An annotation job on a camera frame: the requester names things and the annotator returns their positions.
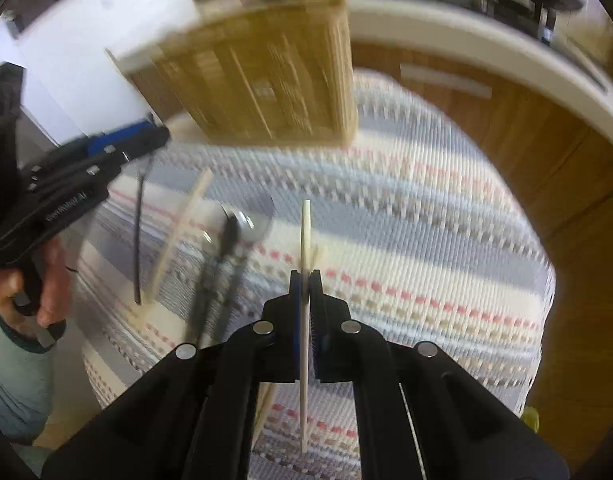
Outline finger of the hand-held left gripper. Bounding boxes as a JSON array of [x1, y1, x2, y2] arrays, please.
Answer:
[[19, 127, 172, 196], [84, 120, 158, 157]]

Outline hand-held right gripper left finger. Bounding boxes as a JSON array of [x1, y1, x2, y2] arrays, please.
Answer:
[[41, 269, 303, 480]]

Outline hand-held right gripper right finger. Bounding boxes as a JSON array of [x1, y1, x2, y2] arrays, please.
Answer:
[[309, 270, 570, 480]]

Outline wooden chopstick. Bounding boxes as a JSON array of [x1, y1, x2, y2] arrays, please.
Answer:
[[299, 200, 313, 454], [139, 169, 214, 321], [254, 244, 328, 444]]

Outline person's left forearm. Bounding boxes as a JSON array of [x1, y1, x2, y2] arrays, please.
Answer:
[[0, 307, 68, 445]]

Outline person's left hand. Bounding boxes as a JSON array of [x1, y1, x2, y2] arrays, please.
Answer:
[[0, 239, 73, 332]]

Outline thin black utensil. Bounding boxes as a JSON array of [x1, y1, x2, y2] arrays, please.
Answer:
[[132, 157, 156, 306]]

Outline white cabinet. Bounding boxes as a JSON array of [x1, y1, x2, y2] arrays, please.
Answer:
[[0, 0, 197, 147]]

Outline striped woven placemat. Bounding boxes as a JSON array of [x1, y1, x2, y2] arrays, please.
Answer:
[[76, 67, 558, 480]]

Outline bamboo utensil box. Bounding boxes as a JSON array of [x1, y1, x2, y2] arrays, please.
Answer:
[[105, 0, 361, 150]]

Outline white strip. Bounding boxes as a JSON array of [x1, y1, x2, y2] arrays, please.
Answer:
[[401, 63, 493, 99]]

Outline white curved counter edge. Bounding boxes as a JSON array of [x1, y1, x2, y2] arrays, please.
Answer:
[[345, 0, 613, 133]]

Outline metal black-handled tongs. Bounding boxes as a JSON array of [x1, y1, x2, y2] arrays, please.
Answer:
[[186, 199, 276, 353]]

